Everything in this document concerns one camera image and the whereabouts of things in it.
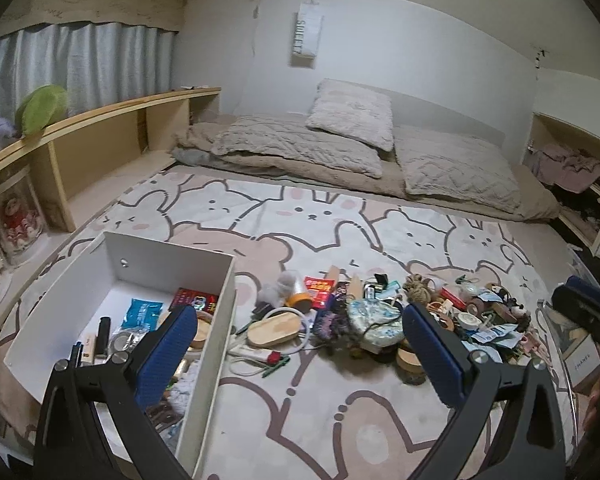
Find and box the grey blue curtain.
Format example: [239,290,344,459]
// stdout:
[0,22,175,119]

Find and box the jute twine ball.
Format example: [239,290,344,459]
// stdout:
[403,274,434,306]

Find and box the white storage box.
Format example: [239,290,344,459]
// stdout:
[4,232,236,476]

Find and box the red card packet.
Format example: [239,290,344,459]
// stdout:
[169,287,218,315]

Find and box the pile of clothes in closet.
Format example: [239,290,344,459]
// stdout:
[526,142,600,247]

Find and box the white charging cable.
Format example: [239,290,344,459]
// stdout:
[226,309,311,378]

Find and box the beige folded quilt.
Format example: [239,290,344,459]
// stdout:
[172,115,382,180]

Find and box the red clothespin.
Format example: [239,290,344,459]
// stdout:
[265,351,284,366]

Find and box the white plush toy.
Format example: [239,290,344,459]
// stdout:
[256,270,300,308]

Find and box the oval wooden box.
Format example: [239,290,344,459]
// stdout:
[247,312,302,348]

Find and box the small black lighter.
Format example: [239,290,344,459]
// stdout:
[95,316,111,359]

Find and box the blue foil sachet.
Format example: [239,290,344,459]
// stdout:
[121,298,163,332]

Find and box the green clothespin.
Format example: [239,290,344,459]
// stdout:
[262,360,289,378]

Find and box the white Chanel box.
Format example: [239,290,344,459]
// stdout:
[564,335,600,388]

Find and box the bunny print blanket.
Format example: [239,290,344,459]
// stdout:
[0,168,581,480]

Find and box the round cork block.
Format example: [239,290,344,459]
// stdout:
[396,348,427,386]

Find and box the red dress doll in case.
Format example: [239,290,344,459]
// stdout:
[0,166,48,266]

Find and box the wooden bedside shelf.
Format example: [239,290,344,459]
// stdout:
[0,87,221,233]

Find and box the green plush toy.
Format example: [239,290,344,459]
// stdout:
[15,84,68,136]

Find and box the fluffy cream pillow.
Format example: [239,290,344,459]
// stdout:
[306,79,394,152]

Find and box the clear plastic storage bin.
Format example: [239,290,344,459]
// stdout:
[532,240,600,445]

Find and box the floral fabric pouch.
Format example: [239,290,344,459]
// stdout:
[347,298,404,353]

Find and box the beige quilted pillow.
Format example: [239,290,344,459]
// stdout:
[393,126,521,214]

